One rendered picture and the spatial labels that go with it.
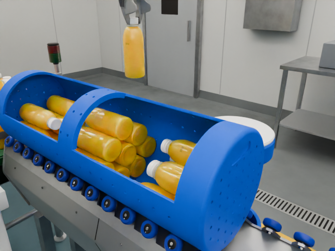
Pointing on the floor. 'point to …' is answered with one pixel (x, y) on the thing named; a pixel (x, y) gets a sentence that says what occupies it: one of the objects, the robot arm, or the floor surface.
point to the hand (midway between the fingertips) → (132, 19)
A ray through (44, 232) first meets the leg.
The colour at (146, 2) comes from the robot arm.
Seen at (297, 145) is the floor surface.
